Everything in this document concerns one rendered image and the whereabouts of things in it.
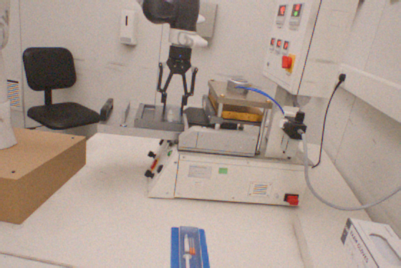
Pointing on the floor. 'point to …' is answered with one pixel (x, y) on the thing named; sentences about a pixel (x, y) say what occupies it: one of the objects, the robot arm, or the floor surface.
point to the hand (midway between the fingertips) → (173, 104)
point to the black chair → (60, 118)
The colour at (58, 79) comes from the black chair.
